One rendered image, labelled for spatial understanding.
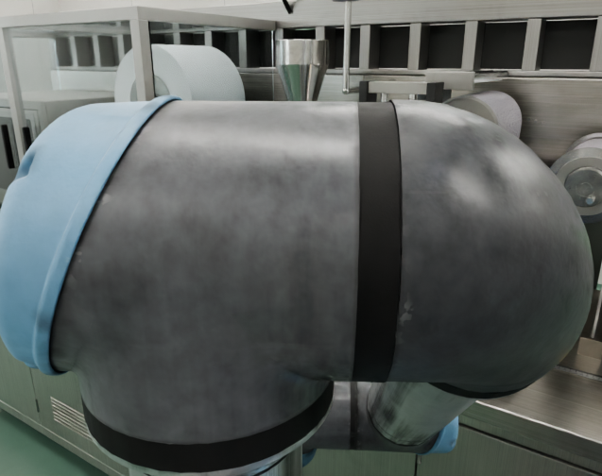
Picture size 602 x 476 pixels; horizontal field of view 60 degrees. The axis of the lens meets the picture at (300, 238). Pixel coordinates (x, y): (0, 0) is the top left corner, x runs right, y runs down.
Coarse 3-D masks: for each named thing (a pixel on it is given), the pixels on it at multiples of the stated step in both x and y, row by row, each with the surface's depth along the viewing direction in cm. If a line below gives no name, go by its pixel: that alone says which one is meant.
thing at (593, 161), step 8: (576, 160) 99; (584, 160) 99; (592, 160) 98; (600, 160) 97; (560, 168) 101; (568, 168) 101; (576, 168) 100; (600, 168) 98; (560, 176) 102; (576, 208) 102; (584, 208) 101; (592, 208) 100; (600, 208) 100
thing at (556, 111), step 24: (336, 96) 160; (528, 96) 131; (552, 96) 128; (576, 96) 126; (600, 96) 123; (528, 120) 132; (552, 120) 130; (576, 120) 127; (600, 120) 124; (528, 144) 134; (552, 144) 131
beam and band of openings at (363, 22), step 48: (384, 0) 145; (432, 0) 138; (480, 0) 132; (528, 0) 126; (576, 0) 121; (336, 48) 164; (384, 48) 156; (432, 48) 148; (480, 48) 140; (528, 48) 129; (576, 48) 129
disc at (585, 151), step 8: (568, 152) 100; (576, 152) 99; (584, 152) 99; (592, 152) 98; (600, 152) 97; (560, 160) 101; (568, 160) 101; (552, 168) 103; (584, 216) 102; (592, 216) 101; (600, 216) 100
